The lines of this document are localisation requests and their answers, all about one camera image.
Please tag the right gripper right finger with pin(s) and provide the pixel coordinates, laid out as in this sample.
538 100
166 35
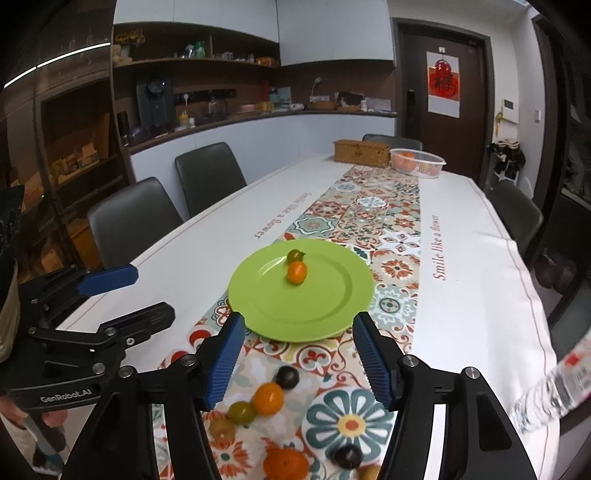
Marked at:
480 441

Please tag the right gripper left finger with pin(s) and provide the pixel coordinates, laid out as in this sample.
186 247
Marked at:
117 440

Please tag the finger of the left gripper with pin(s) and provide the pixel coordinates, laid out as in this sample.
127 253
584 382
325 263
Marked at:
52 297
125 331

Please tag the brown longan fruit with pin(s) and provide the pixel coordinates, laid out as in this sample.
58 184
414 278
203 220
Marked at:
369 472

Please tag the small green tomato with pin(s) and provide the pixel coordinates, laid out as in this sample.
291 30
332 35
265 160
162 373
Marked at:
241 413

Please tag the dark purple fruit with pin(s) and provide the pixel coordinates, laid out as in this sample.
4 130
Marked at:
348 457
287 377

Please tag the small orange tomato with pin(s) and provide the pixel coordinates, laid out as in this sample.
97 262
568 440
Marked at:
268 399

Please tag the orange mandarin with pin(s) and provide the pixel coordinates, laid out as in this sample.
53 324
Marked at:
285 464

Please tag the small brown longan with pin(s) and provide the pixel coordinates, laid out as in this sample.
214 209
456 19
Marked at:
222 430

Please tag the clear water bottle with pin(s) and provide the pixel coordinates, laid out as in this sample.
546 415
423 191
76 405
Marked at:
558 393

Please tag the dark chair near left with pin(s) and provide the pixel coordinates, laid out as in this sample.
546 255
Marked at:
131 220

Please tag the dark chair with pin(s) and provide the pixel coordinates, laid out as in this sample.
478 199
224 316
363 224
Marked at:
208 175
520 215
131 220

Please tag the patterned table runner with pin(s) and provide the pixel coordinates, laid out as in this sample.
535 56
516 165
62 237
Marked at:
298 405

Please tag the green plate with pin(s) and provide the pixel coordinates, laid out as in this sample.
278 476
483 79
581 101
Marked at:
338 286

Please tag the dark chair right side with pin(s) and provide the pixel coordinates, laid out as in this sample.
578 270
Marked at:
520 215

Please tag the clear plastic fruit container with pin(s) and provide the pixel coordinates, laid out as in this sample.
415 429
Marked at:
417 163

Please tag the woven wicker box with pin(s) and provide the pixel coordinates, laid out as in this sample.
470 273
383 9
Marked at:
366 153

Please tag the dark chair far end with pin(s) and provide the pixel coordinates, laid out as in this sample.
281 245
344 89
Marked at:
395 142

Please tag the red door poster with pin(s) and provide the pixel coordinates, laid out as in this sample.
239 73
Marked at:
443 84

